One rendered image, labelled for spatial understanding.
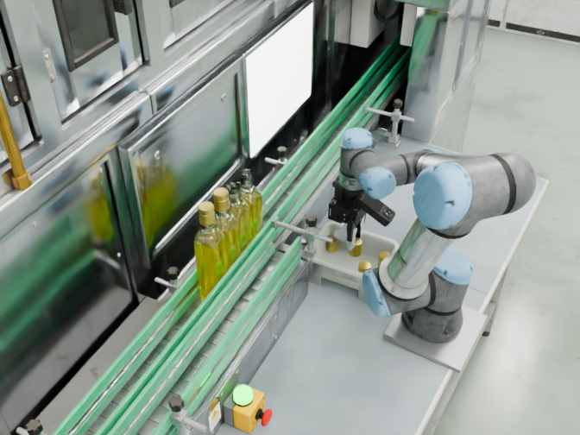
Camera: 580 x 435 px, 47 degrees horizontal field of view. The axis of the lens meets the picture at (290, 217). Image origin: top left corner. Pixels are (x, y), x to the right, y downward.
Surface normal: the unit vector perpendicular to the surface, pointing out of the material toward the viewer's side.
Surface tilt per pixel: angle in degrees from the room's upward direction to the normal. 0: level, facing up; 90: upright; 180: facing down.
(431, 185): 81
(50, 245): 90
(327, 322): 0
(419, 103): 90
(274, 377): 0
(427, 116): 90
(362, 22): 90
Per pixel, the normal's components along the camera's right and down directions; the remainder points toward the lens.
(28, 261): 0.90, 0.29
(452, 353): 0.06, -0.74
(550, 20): -0.45, 0.58
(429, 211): -0.91, 0.11
